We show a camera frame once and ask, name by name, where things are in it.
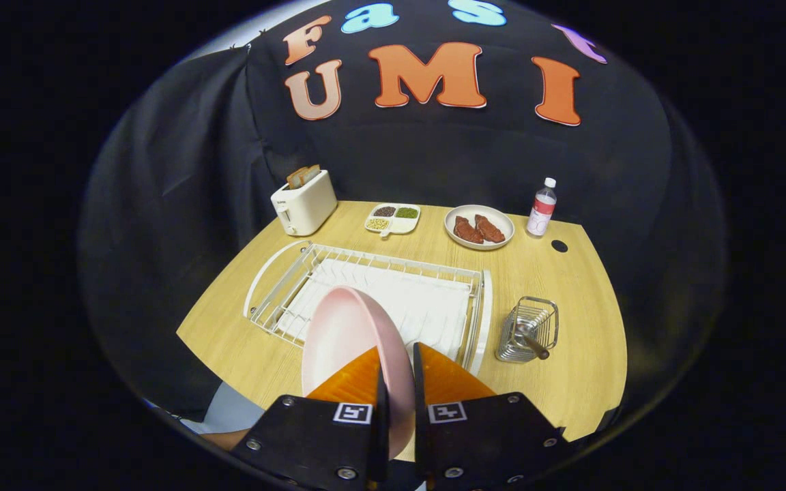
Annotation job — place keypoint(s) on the white toaster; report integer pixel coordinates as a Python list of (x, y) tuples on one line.
[(308, 204)]

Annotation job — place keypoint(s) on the pink plate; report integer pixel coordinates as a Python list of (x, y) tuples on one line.
[(342, 334)]

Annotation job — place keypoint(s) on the white divided dish with beans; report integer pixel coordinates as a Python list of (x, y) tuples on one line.
[(403, 224)]

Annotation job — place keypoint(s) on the white plate with meat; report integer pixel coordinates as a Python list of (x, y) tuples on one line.
[(479, 210)]

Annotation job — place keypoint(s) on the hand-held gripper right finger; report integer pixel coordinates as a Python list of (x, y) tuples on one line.
[(421, 436)]

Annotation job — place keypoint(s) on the white drip tray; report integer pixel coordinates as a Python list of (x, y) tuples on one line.
[(427, 300)]

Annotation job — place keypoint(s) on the toast slices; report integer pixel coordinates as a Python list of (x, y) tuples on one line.
[(303, 176)]

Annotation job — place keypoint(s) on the black backdrop cloth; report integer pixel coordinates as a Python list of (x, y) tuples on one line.
[(175, 204)]

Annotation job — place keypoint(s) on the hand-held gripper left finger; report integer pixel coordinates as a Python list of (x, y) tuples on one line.
[(381, 436)]

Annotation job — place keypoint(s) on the red meat piece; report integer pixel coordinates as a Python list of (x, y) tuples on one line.
[(468, 230), (490, 229)]

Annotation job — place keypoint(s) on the clear bottle with red label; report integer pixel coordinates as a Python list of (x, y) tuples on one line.
[(541, 211)]

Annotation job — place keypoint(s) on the person's light blue clothing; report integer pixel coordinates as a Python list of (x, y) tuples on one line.
[(229, 412)]

